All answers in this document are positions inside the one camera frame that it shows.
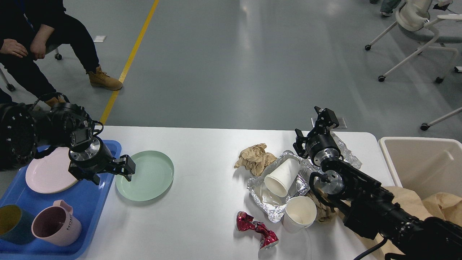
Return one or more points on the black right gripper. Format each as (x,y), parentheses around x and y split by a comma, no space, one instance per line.
(321,145)

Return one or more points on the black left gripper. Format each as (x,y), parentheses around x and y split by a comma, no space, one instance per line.
(97,158)

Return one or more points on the green plate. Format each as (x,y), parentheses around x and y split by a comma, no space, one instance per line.
(153,175)

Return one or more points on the pink mug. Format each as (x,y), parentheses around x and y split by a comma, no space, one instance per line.
(57,224)

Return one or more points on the grey mug yellow inside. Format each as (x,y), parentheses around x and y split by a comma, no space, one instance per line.
(15,225)

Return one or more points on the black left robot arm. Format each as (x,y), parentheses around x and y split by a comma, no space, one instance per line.
(26,134)

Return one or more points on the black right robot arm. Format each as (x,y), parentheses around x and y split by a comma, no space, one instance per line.
(367,207)

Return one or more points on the floor socket plates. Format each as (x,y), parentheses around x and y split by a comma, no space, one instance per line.
(341,124)

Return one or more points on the blue plastic tray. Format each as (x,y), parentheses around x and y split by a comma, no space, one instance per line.
(85,197)

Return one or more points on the crumpled aluminium foil sheet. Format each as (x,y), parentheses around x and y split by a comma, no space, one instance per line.
(348,155)

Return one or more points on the pink plate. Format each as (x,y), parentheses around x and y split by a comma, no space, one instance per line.
(50,175)

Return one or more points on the white paper cup lying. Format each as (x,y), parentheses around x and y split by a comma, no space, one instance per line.
(280,180)

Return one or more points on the crumpled brown paper ball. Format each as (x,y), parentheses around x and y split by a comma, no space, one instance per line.
(255,159)

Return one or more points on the white paper cup upright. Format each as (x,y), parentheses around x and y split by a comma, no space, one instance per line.
(300,213)

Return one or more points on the small crumpled brown paper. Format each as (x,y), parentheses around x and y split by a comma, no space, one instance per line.
(324,213)

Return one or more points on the aluminium foil tray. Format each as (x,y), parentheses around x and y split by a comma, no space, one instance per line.
(272,204)

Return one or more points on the crushed red can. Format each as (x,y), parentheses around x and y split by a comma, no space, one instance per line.
(245,222)

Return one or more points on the beige waste bin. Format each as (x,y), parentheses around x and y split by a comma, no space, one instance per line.
(425,165)

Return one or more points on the grey chair of seated person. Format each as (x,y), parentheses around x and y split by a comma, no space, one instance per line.
(53,48)

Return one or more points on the person in jeans background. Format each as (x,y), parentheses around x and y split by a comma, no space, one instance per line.
(387,7)

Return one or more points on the large brown paper sheet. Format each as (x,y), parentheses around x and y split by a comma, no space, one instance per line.
(442,205)

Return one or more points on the white office chair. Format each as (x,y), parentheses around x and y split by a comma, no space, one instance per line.
(414,20)

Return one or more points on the person in black clothes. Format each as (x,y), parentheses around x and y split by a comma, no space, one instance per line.
(27,28)

